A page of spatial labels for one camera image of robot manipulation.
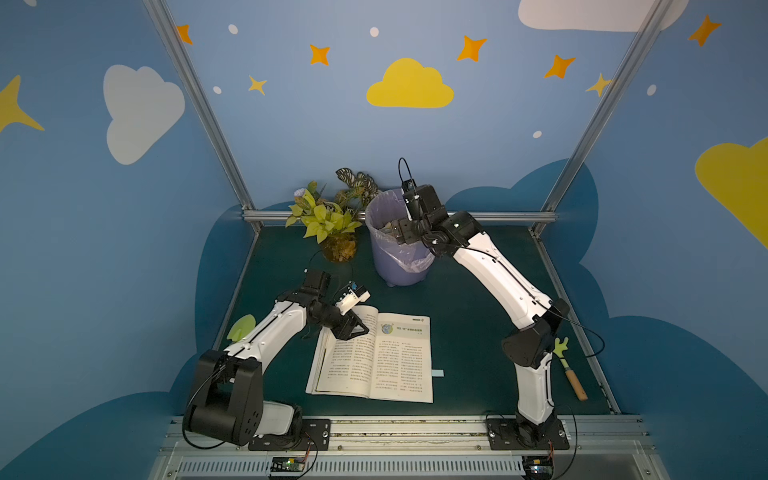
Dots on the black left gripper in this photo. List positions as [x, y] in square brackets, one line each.
[346, 321]

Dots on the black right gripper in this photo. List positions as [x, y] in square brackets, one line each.
[405, 230]

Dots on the paperback book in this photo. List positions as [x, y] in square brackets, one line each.
[392, 362]

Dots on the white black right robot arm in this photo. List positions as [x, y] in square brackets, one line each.
[536, 317]

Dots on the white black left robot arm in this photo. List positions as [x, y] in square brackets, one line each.
[227, 402]

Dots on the purple trash bin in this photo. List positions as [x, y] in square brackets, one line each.
[398, 264]

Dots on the green potted plant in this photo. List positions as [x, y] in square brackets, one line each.
[333, 222]

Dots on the green toy shovel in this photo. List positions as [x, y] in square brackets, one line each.
[241, 328]

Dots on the left circuit board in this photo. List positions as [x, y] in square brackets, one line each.
[287, 465]

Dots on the circuit board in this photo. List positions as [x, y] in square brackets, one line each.
[287, 465]
[538, 468]

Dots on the green toy rake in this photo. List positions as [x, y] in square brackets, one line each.
[561, 346]

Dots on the right circuit board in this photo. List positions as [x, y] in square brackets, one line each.
[538, 468]

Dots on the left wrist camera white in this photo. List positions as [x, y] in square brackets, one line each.
[351, 295]

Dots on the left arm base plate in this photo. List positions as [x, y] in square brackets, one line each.
[313, 432]

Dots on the rear aluminium frame bar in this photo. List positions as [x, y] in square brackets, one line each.
[487, 217]

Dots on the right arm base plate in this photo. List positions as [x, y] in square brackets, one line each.
[508, 434]

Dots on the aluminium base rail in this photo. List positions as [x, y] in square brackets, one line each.
[422, 447]

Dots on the aluminium corner frame post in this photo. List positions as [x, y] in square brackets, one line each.
[642, 43]

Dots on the left aluminium frame post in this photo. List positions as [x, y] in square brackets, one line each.
[162, 19]

